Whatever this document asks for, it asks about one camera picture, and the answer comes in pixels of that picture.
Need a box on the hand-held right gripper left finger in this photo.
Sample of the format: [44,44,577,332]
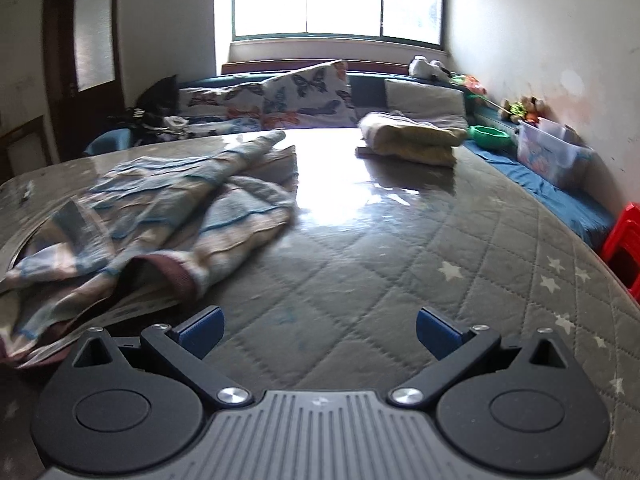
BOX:
[70,306,253,407]

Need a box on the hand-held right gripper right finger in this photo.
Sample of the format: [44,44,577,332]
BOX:
[390,306,575,407]

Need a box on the blue beige striped garment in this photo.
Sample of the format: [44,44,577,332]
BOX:
[0,129,301,368]

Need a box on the grey quilted star table cover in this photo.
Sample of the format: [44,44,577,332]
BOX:
[0,127,640,480]

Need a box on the blue seat mat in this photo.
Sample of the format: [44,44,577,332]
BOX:
[462,112,616,251]

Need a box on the folded yellow blanket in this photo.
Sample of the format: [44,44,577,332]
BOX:
[356,111,468,167]

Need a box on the green plastic bowl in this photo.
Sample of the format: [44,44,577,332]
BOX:
[470,125,512,150]

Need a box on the clear plastic storage box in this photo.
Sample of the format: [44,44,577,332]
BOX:
[515,117,593,188]

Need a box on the red plastic stool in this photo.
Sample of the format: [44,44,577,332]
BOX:
[600,202,640,303]

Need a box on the butterfly print pillow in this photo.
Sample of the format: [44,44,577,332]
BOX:
[262,60,357,129]
[177,81,266,122]

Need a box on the grey cushion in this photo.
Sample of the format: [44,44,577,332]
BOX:
[384,78,468,128]

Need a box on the black bag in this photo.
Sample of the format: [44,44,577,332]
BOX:
[107,75,188,143]

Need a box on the pile of small plush toys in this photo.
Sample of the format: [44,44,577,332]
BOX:
[500,96,546,126]

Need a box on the orange green toy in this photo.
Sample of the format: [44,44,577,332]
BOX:
[450,74,488,98]

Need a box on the blue sofa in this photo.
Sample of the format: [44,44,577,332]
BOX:
[82,71,481,158]

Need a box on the white plush toy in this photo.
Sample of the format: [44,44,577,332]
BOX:
[409,56,451,81]

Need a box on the dark wooden door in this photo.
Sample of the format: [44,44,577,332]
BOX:
[42,0,126,161]

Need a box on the wooden chair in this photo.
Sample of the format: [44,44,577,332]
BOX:
[0,115,51,171]

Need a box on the green framed window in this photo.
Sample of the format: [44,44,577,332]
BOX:
[230,0,446,48]

